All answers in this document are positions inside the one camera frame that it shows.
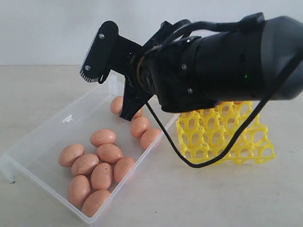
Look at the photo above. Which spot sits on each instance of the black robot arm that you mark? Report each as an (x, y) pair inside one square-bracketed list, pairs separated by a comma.
[(191, 66)]

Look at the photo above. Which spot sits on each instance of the clear plastic storage box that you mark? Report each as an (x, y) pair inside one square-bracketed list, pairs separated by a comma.
[(36, 155)]

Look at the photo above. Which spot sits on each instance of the yellow plastic egg tray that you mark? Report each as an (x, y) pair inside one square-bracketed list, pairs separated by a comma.
[(206, 134)]

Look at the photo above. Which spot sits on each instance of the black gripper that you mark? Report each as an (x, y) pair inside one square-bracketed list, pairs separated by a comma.
[(126, 59)]

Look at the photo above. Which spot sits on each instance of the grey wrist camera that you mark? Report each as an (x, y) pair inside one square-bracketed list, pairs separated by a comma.
[(96, 67)]

